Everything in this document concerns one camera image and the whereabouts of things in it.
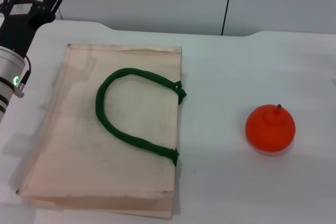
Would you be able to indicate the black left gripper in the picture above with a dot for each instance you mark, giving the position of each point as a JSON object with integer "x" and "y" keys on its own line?
{"x": 18, "y": 30}

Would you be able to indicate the orange toy fruit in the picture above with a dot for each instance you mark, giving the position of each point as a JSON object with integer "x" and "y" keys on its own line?
{"x": 270, "y": 132}

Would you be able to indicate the thin dark vertical rod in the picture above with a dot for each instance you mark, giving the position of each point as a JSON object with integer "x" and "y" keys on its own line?
{"x": 225, "y": 11}

